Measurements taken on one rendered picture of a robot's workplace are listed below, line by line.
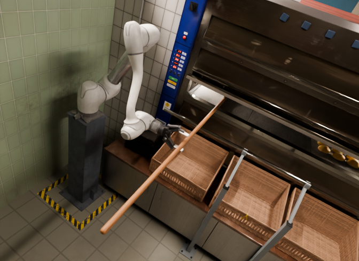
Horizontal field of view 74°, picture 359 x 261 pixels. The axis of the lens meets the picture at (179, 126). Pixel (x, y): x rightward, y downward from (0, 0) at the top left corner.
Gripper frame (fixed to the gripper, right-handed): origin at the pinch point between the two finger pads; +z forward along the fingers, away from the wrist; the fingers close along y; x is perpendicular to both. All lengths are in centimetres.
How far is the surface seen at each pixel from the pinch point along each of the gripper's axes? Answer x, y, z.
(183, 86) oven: -65, -5, -36
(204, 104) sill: -65, 2, -11
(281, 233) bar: -7, 34, 87
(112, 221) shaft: 74, -1, 1
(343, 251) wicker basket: -47, 55, 147
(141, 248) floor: 17, 119, 2
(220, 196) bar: -6, 32, 39
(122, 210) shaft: 67, -1, 1
